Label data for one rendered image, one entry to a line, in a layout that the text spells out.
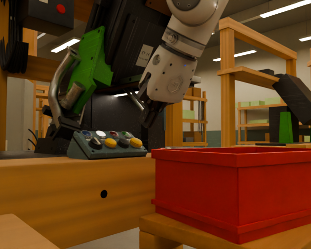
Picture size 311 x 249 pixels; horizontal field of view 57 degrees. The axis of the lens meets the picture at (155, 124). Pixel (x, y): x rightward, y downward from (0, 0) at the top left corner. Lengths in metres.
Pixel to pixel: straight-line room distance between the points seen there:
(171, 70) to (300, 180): 0.29
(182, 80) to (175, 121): 1.07
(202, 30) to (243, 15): 8.60
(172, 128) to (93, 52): 0.87
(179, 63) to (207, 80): 11.39
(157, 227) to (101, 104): 0.63
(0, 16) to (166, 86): 0.77
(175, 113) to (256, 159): 1.25
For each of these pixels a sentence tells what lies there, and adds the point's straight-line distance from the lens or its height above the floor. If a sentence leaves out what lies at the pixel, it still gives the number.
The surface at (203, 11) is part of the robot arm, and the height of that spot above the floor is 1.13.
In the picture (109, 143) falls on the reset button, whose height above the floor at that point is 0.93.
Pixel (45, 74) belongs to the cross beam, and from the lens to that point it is 1.30.
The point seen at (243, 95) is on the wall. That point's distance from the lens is 10.97.
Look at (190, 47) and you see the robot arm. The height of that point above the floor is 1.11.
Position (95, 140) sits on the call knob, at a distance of 0.58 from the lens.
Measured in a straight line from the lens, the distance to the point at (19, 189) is 0.50.
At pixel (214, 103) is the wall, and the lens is 11.61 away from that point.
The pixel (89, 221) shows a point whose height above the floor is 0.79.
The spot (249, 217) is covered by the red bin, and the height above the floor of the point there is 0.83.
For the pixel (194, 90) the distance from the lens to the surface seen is 7.60.
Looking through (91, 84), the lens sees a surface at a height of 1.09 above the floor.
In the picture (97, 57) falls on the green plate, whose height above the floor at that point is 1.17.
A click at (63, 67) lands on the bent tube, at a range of 0.94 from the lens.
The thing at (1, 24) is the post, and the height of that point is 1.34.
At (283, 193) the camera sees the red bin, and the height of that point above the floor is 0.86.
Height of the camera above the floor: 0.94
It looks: 3 degrees up
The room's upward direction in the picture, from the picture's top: straight up
